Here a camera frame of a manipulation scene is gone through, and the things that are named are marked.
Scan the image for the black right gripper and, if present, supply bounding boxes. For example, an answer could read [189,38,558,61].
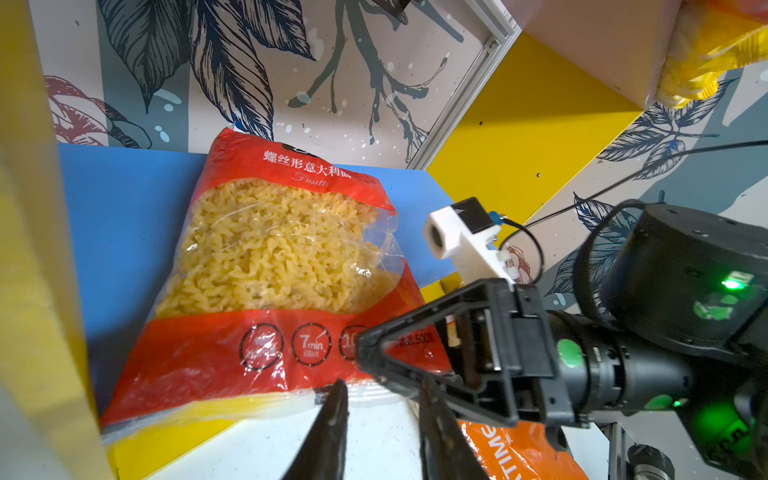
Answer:
[356,279,606,427]

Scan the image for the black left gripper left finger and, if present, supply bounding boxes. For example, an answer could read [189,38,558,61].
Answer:
[283,380,349,480]

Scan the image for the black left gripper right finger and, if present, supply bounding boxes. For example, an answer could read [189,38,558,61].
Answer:
[419,377,488,480]

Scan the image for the red fusilli bag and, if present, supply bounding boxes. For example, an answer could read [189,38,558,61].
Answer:
[101,128,424,443]

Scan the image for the yellow Pastatime pack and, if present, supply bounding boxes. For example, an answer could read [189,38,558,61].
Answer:
[656,0,767,110]

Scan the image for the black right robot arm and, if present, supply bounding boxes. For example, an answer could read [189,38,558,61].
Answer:
[357,204,767,479]

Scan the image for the orange Pastatime pasta bag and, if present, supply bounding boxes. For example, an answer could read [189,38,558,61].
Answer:
[458,421,588,480]

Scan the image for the yellow shelf pink blue boards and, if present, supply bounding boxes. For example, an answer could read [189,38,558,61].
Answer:
[0,0,685,480]

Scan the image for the glass jar black lid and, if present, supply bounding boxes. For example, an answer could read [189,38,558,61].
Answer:
[599,423,675,480]

